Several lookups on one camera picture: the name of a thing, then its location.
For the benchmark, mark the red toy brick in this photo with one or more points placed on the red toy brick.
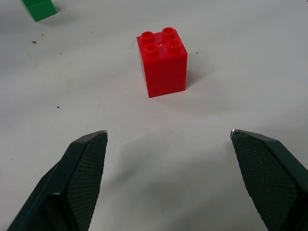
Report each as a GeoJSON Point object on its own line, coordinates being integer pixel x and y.
{"type": "Point", "coordinates": [166, 66]}

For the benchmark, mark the green toy brick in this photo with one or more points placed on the green toy brick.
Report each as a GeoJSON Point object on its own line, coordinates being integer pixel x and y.
{"type": "Point", "coordinates": [39, 9]}

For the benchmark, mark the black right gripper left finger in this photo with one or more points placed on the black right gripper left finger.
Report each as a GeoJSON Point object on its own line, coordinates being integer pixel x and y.
{"type": "Point", "coordinates": [72, 183]}

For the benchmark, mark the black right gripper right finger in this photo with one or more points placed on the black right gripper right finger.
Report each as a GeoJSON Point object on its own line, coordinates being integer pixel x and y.
{"type": "Point", "coordinates": [269, 178]}

